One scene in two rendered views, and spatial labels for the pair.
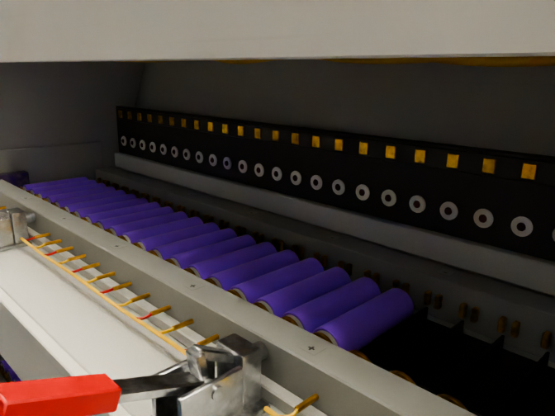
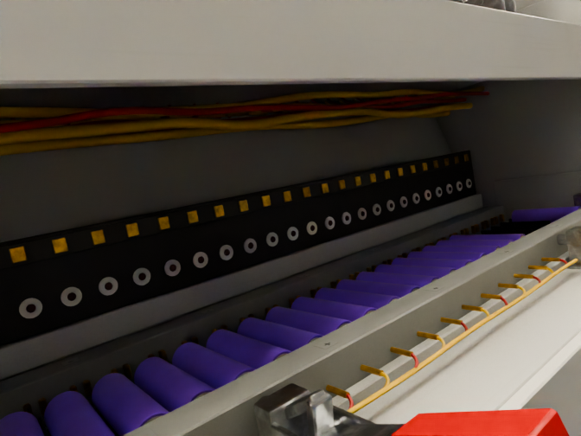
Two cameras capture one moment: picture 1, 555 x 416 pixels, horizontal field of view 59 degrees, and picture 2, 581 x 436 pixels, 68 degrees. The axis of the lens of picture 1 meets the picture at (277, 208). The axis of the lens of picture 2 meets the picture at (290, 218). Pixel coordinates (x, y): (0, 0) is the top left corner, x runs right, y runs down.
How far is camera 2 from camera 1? 0.48 m
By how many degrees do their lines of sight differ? 81
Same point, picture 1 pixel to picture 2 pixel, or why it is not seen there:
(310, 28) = (541, 64)
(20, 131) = not seen: outside the picture
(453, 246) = (416, 218)
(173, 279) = (499, 257)
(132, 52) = (456, 71)
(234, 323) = (547, 238)
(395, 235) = (392, 229)
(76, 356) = not seen: outside the picture
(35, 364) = not seen: outside the picture
